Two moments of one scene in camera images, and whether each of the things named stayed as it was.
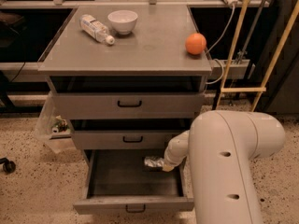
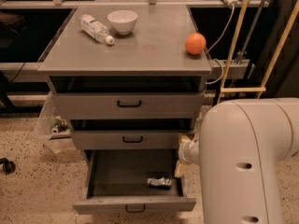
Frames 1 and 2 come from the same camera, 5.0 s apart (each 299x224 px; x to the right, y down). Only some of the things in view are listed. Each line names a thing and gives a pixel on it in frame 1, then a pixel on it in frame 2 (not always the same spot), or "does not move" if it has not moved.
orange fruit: (195, 43) does not move
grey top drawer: (121, 105) does not move
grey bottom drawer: (117, 182) does not move
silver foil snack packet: (153, 161) to (159, 181)
